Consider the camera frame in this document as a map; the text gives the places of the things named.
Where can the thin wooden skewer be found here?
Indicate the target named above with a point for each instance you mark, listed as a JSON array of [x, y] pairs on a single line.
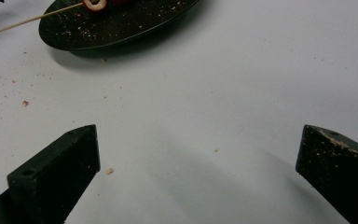
[[28, 21]]

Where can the red sausage slice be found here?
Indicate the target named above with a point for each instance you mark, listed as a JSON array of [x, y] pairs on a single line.
[[101, 6]]

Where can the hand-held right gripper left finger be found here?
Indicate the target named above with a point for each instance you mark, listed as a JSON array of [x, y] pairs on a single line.
[[59, 174]]

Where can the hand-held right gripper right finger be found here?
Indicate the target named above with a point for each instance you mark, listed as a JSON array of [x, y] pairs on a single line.
[[338, 174]]

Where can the round black speckled plate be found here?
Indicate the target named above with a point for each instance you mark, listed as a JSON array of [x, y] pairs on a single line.
[[115, 28]]

